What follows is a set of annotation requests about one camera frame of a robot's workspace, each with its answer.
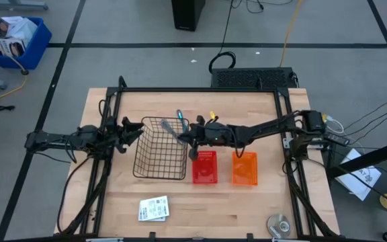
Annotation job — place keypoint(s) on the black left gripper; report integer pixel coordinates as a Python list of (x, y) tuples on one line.
[(113, 134)]

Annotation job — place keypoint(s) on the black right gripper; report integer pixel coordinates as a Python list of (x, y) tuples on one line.
[(217, 134)]

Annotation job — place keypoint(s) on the white printed packet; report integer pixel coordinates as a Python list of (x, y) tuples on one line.
[(150, 219), (155, 206)]

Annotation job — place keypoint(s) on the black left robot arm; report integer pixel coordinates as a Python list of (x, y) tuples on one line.
[(45, 139)]

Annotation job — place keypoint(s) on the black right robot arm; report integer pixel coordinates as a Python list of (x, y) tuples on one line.
[(267, 127)]

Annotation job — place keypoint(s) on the blue plastic bin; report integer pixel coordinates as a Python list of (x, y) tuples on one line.
[(34, 50)]

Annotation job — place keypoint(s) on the small yellow object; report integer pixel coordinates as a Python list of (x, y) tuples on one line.
[(213, 115)]

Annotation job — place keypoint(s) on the red plastic basket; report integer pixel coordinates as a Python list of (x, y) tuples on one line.
[(205, 174)]

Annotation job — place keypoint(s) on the orange plastic basket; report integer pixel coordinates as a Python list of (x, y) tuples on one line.
[(245, 169)]

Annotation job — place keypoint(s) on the black vented computer case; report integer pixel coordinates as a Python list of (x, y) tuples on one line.
[(252, 78)]

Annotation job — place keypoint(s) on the black table clamp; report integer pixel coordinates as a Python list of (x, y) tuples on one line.
[(250, 236), (152, 236)]

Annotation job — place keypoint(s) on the silver metal bar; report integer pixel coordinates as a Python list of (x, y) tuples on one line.
[(104, 240), (291, 240)]

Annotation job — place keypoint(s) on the black computer tower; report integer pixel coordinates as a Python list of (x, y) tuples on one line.
[(187, 15)]

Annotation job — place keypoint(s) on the silver tape roll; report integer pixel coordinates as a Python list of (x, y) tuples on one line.
[(278, 226)]

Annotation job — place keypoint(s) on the white printed cardboard box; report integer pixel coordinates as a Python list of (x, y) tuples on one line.
[(10, 47), (8, 27)]

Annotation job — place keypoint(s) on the black power adapter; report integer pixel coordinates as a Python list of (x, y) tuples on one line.
[(336, 138)]

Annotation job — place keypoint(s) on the white paper sheet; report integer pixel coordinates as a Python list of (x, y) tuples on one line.
[(358, 178)]

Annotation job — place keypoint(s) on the black side table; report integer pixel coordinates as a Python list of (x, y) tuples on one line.
[(365, 158)]

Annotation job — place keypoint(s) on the black metal rig frame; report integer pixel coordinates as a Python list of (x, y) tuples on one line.
[(197, 89)]

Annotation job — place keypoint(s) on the silver metal bracket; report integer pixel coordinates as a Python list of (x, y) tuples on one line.
[(287, 142)]

